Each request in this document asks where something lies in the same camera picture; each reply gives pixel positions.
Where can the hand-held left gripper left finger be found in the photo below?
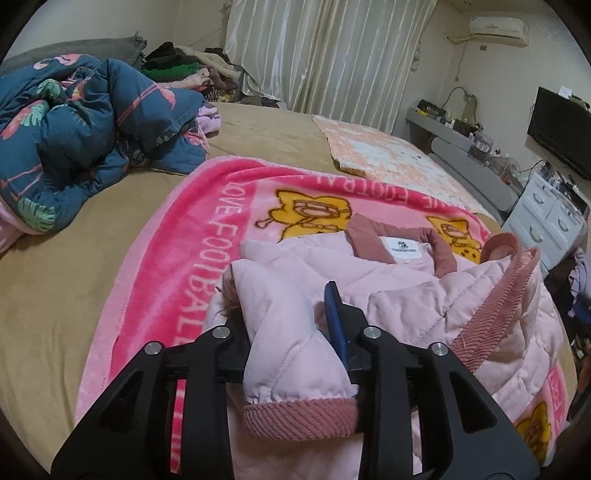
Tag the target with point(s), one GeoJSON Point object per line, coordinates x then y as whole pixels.
{"type": "Point", "coordinates": [231, 355]}

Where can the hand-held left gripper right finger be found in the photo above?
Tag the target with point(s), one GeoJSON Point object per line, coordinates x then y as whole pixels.
{"type": "Point", "coordinates": [334, 323]}

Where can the pink quilted jacket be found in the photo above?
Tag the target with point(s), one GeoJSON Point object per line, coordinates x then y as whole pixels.
{"type": "Point", "coordinates": [415, 314]}

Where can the heap of clothes on floor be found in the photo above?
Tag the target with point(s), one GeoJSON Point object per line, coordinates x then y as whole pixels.
{"type": "Point", "coordinates": [581, 281]}

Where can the pile of assorted clothes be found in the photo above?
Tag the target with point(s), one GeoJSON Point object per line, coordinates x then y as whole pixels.
{"type": "Point", "coordinates": [194, 69]}

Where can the pink printed blanket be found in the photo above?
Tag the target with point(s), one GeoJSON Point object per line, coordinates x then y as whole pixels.
{"type": "Point", "coordinates": [184, 240]}

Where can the peach floral mat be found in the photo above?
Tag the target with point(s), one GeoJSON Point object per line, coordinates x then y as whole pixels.
{"type": "Point", "coordinates": [392, 157]}

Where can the bed with tan sheet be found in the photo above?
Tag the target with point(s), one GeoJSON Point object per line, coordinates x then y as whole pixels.
{"type": "Point", "coordinates": [55, 300]}

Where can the grey bed footboard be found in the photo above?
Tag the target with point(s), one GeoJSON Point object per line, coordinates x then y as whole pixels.
{"type": "Point", "coordinates": [471, 175]}

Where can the white drawer cabinet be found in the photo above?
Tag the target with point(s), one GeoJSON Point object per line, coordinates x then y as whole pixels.
{"type": "Point", "coordinates": [540, 217]}

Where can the lilac cloth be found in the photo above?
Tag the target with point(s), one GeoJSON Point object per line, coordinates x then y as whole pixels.
{"type": "Point", "coordinates": [208, 121]}

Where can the light pink cloth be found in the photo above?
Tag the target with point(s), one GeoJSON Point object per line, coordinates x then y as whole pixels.
{"type": "Point", "coordinates": [9, 228]}

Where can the blue floral duvet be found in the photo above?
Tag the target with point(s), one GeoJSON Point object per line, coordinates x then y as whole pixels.
{"type": "Point", "coordinates": [69, 152]}

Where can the cream striped curtain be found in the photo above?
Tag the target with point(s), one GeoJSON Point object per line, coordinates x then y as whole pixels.
{"type": "Point", "coordinates": [332, 60]}

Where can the black television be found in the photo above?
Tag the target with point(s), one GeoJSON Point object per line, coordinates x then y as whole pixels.
{"type": "Point", "coordinates": [561, 134]}

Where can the grey pillow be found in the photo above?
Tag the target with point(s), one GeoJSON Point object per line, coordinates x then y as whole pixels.
{"type": "Point", "coordinates": [92, 50]}

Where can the white air conditioner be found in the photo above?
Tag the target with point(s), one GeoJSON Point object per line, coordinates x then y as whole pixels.
{"type": "Point", "coordinates": [498, 30]}

